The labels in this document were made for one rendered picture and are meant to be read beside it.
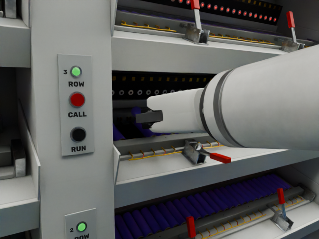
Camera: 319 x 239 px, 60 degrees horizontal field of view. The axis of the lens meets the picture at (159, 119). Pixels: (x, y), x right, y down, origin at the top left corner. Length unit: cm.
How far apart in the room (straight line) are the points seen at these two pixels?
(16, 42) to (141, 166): 24
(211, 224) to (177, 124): 35
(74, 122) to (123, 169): 12
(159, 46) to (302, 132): 25
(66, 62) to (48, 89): 4
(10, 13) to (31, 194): 22
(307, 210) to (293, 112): 64
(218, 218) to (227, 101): 41
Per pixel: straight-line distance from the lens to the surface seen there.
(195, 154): 47
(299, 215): 81
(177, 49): 43
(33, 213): 38
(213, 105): 27
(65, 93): 35
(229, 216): 66
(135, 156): 45
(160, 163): 45
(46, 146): 35
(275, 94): 23
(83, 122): 36
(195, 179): 48
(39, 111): 35
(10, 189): 39
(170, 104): 32
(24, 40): 35
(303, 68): 22
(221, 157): 43
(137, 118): 36
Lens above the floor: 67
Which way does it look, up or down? 7 degrees down
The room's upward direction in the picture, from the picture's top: straight up
